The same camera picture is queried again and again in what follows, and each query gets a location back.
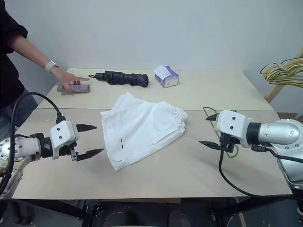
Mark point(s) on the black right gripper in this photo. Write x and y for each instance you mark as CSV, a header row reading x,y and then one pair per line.
x,y
227,143

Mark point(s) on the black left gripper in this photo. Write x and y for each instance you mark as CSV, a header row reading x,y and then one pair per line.
x,y
73,151

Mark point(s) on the smartphone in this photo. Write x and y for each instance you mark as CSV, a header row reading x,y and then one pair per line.
x,y
80,88

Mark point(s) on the white shorts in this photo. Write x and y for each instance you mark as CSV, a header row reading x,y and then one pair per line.
x,y
139,127

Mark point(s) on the person's bare forearm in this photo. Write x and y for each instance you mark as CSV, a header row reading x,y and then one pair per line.
x,y
30,50

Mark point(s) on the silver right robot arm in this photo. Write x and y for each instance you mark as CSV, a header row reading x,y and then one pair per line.
x,y
279,132

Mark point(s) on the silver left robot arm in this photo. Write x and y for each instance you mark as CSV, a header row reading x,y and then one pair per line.
x,y
21,147

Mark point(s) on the person's bare hand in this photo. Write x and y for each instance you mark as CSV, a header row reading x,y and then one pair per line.
x,y
65,76

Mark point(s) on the purple white tissue box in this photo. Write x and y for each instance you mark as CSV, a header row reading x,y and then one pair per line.
x,y
166,78

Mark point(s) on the black folded umbrella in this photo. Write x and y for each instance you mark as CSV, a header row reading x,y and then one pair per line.
x,y
123,78

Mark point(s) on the wooden clothes rack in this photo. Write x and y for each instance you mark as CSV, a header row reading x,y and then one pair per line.
x,y
275,91

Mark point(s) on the white wristwatch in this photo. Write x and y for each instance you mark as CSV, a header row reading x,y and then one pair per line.
x,y
51,65

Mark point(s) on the light wooden slat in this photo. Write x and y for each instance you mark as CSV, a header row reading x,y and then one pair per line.
x,y
242,220

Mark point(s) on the person in black top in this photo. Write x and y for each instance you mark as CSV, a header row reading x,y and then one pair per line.
x,y
7,47

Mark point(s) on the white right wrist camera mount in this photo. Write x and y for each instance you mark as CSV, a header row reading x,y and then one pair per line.
x,y
230,123

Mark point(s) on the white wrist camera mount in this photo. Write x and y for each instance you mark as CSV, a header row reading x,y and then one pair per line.
x,y
62,133
230,123

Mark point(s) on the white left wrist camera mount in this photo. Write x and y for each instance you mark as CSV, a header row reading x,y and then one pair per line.
x,y
62,133

